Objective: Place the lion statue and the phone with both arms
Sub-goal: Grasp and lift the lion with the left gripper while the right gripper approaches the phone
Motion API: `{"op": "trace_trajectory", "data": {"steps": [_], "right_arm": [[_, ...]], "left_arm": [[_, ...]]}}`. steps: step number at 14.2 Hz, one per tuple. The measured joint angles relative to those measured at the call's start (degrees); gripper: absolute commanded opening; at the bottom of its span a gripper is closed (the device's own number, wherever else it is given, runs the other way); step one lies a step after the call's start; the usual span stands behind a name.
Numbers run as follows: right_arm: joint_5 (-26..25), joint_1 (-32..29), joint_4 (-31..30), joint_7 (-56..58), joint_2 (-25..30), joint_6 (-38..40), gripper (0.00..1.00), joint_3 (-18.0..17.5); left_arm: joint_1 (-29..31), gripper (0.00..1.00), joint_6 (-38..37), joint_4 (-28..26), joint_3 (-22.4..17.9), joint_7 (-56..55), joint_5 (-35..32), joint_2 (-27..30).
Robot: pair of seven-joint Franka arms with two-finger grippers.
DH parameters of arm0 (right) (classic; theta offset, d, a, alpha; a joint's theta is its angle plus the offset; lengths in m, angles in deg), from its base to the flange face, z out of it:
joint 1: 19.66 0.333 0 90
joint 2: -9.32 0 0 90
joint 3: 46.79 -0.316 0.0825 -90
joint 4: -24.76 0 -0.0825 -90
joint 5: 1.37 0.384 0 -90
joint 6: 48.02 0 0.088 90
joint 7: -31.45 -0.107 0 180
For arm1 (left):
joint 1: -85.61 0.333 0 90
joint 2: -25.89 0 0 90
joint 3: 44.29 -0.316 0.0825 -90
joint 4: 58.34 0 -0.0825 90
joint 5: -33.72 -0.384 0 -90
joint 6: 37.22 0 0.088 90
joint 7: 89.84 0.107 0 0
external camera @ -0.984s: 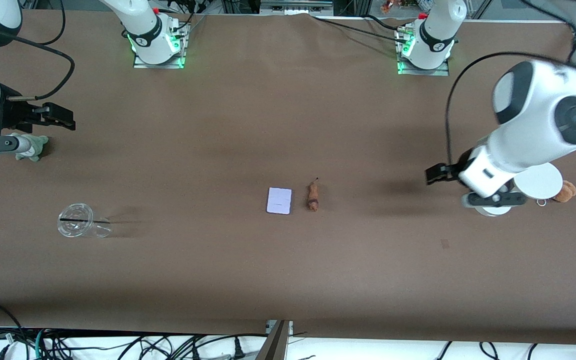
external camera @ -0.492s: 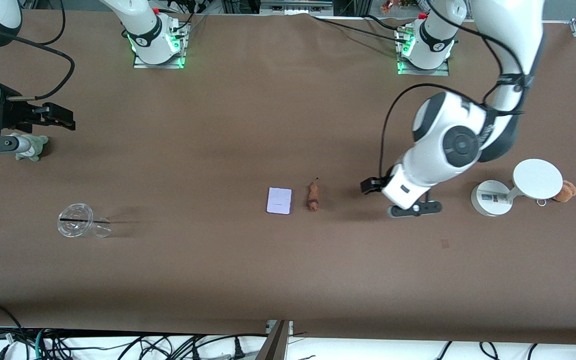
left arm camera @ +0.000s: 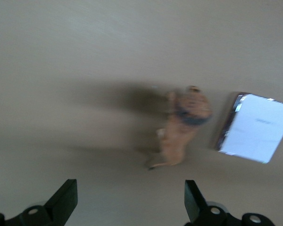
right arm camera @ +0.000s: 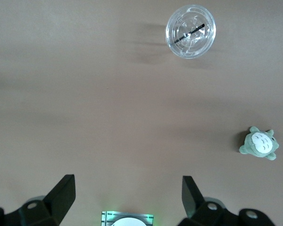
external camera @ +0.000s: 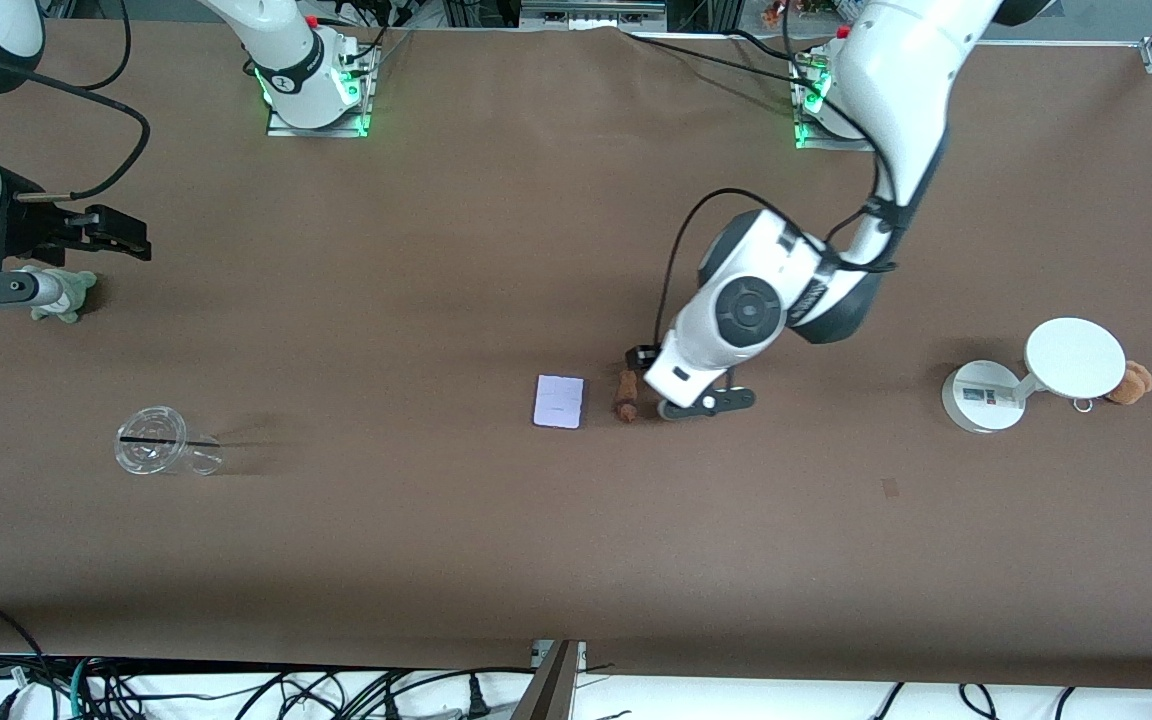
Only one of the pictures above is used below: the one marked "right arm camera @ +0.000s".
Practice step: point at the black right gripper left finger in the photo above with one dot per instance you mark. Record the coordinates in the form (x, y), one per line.
(49, 209)

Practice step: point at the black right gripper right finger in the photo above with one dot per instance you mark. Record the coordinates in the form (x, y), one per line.
(202, 214)

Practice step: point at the grey-green Totoro plush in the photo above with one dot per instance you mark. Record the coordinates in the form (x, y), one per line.
(259, 143)

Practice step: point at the brown table cover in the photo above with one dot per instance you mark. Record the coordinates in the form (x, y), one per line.
(85, 94)

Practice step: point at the clear plastic cup with lid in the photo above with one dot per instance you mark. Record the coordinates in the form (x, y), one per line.
(198, 47)

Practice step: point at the black drinking straw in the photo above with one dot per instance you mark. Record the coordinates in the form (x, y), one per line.
(188, 33)

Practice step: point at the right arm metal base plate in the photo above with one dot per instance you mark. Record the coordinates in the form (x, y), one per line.
(106, 219)

